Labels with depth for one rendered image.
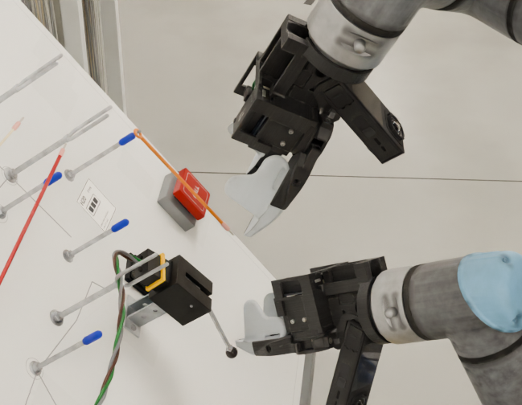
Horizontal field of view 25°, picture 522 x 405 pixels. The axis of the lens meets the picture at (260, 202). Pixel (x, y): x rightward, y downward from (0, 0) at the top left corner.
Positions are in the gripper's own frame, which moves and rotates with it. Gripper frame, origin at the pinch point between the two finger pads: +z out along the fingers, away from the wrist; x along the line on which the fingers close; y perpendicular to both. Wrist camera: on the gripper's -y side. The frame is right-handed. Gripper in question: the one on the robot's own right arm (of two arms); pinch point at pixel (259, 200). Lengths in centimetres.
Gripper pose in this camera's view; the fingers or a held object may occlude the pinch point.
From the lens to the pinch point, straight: 115.4
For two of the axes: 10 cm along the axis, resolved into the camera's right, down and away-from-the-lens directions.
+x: -0.1, 6.9, -7.3
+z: -4.5, 6.4, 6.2
